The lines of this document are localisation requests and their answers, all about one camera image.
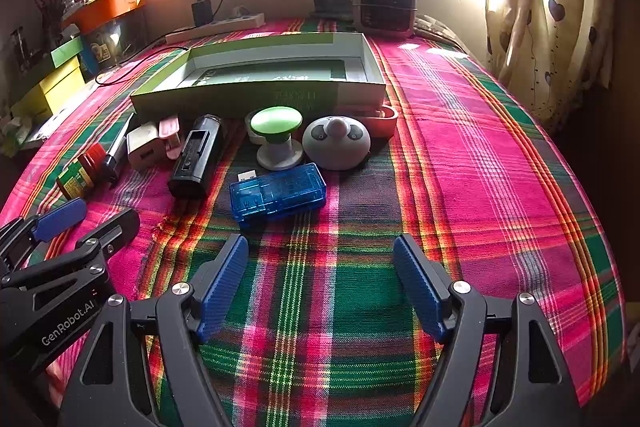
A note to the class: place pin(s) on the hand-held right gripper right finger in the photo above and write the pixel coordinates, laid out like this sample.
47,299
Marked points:
417,287

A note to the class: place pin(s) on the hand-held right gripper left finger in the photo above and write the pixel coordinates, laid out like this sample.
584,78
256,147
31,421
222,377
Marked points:
225,287

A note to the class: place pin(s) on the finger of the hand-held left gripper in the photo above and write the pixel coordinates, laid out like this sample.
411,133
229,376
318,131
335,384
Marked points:
60,217
120,227

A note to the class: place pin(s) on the red-capped small bottle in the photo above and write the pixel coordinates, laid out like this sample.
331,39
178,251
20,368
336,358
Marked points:
75,177

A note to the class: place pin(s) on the white charger plug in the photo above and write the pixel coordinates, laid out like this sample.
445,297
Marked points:
145,149

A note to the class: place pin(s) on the black oblong device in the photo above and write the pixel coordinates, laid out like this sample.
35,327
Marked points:
192,157

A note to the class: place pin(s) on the blue translucent usb tester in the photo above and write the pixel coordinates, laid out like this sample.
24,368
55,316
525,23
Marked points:
280,194

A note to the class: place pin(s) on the grey panda-face dome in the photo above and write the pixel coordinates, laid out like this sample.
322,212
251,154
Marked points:
335,152

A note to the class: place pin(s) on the green cardboard box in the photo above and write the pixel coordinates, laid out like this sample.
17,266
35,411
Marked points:
235,99

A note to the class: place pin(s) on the green mushroom-shaped lamp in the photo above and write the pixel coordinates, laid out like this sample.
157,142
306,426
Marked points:
275,122

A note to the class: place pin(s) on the slim black silver tool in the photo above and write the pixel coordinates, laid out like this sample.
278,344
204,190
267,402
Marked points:
112,157

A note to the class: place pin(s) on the yellow box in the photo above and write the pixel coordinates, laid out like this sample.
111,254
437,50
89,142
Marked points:
50,89

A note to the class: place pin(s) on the blue box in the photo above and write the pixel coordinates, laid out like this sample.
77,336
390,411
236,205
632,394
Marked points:
95,54

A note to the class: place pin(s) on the red bowl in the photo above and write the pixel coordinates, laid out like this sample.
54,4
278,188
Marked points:
385,122

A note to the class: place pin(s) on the clear plastic container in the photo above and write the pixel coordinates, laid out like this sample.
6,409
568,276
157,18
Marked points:
125,37

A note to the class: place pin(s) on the orange plastic tray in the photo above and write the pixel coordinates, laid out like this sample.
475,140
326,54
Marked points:
110,4

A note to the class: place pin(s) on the white power strip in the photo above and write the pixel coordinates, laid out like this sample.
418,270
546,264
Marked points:
220,26

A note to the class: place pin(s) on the black power adapter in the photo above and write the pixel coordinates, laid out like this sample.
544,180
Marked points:
202,12

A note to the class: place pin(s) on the patterned pillow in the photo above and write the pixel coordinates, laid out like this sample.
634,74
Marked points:
440,32

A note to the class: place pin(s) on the beige mini air cooler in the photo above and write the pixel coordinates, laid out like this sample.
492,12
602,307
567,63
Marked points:
385,7

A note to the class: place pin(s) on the cream patterned curtain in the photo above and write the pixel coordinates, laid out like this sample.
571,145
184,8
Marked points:
550,32

